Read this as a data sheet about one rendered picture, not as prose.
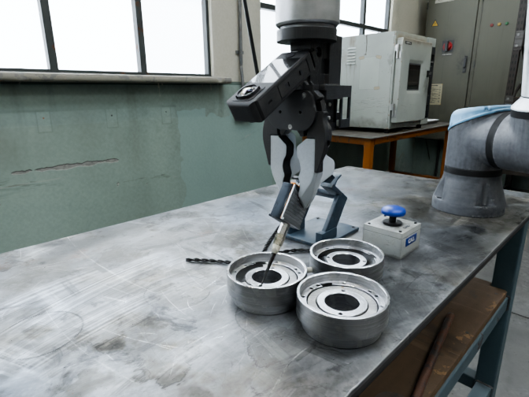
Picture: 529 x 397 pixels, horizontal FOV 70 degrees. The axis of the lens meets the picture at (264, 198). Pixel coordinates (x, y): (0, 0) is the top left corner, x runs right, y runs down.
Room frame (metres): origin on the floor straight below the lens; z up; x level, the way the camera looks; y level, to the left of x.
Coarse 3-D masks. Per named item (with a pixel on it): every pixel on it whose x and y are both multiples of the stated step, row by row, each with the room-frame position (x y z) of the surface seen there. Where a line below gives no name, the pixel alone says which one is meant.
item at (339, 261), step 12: (324, 240) 0.54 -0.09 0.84; (336, 240) 0.55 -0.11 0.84; (348, 240) 0.55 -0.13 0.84; (360, 240) 0.54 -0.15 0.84; (312, 252) 0.50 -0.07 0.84; (336, 252) 0.53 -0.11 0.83; (348, 252) 0.52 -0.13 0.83; (372, 252) 0.52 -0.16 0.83; (312, 264) 0.49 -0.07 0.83; (324, 264) 0.46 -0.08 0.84; (336, 264) 0.48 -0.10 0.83; (348, 264) 0.52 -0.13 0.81; (360, 264) 0.48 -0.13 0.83; (372, 276) 0.46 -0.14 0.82
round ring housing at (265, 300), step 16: (256, 256) 0.50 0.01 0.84; (288, 256) 0.49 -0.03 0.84; (256, 272) 0.46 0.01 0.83; (272, 272) 0.47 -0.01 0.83; (304, 272) 0.44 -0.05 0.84; (240, 288) 0.41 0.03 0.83; (256, 288) 0.40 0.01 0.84; (272, 288) 0.40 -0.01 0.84; (288, 288) 0.41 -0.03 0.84; (240, 304) 0.42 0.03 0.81; (256, 304) 0.40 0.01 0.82; (272, 304) 0.40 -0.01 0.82; (288, 304) 0.41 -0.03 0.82
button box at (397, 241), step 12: (384, 216) 0.65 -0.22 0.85; (372, 228) 0.60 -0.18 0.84; (384, 228) 0.58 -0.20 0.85; (396, 228) 0.58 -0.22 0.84; (408, 228) 0.58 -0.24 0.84; (372, 240) 0.60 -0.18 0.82; (384, 240) 0.58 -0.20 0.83; (396, 240) 0.57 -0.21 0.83; (408, 240) 0.58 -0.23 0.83; (384, 252) 0.58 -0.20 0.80; (396, 252) 0.56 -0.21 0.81; (408, 252) 0.58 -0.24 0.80
